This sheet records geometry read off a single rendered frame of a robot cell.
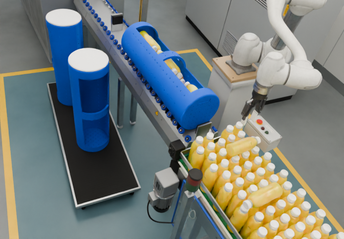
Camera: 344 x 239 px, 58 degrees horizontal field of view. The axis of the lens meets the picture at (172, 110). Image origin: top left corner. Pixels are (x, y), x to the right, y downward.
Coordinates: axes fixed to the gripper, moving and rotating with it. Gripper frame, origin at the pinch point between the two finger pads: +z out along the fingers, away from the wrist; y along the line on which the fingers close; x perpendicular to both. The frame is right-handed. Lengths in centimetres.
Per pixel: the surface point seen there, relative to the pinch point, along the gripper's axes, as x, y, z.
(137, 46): -89, 24, 4
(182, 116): -24.3, 26.2, 11.5
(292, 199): 44.2, 4.6, 12.9
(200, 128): -17.7, 16.1, 18.9
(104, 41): -148, 26, 35
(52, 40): -162, 66, 34
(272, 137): 9.8, -15.1, 12.9
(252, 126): -3.0, -11.2, 14.3
